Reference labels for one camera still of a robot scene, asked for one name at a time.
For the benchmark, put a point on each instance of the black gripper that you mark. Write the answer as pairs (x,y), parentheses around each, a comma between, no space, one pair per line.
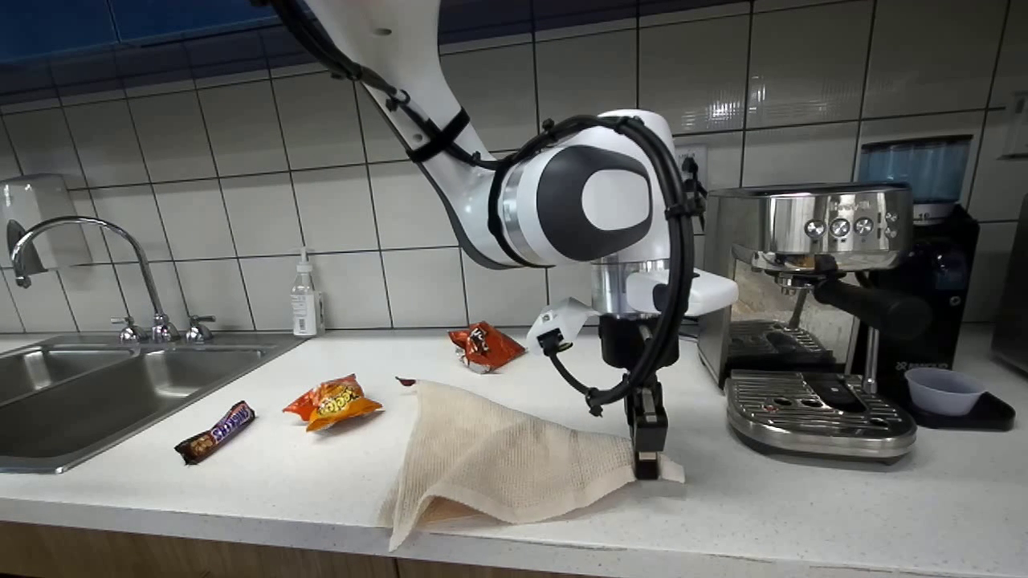
(626,341)

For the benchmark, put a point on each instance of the beige mesh cloth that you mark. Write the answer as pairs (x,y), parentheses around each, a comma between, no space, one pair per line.
(501,462)

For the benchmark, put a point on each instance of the steel drip tray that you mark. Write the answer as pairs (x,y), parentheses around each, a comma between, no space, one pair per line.
(820,418)

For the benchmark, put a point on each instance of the crumpled red snack wrapper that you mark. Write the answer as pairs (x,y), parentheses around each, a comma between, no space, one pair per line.
(486,349)

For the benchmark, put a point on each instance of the black portafilter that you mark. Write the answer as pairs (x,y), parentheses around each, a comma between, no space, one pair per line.
(870,306)

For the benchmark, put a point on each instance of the purple plastic cup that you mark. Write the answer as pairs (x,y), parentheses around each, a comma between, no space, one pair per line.
(942,390)

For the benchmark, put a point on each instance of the steel espresso machine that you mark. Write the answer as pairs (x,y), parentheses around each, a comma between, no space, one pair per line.
(870,226)

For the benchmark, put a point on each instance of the orange Cheetos bag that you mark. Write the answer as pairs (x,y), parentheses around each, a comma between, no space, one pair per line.
(334,402)

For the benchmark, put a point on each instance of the black plastic tray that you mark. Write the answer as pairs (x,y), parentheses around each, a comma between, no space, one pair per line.
(998,416)

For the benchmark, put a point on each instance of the clear pump soap bottle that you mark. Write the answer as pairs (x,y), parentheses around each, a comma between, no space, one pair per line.
(306,306)

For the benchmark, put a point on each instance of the black appliance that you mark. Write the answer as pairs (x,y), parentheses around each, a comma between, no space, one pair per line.
(1013,291)

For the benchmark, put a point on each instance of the brown Snickers bar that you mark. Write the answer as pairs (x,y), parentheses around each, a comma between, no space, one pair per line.
(212,432)

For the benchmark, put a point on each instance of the stainless steel sink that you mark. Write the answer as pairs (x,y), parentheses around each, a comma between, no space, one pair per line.
(106,395)

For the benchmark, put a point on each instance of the chrome faucet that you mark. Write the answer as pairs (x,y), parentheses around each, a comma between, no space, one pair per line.
(130,246)

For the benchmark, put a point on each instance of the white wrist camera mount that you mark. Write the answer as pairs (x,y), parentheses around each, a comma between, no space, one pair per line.
(562,320)

